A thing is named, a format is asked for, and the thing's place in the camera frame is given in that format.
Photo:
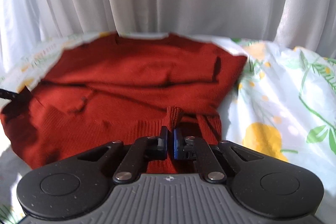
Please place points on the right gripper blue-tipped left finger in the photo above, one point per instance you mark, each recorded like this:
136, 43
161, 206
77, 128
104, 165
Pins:
122, 163

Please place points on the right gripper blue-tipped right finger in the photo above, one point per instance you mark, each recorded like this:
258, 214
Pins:
215, 163

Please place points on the floral white bed sheet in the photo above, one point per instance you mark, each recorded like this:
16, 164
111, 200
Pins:
284, 103

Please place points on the red knit button sweater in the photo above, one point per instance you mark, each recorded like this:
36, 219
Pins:
117, 88

